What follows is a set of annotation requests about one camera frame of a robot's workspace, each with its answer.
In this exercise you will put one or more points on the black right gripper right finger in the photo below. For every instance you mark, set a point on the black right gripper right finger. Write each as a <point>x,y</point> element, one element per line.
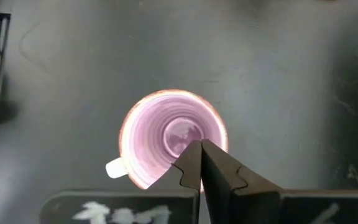
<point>219,174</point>

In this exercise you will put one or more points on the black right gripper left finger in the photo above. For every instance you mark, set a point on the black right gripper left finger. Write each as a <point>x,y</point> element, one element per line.
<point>185,174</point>

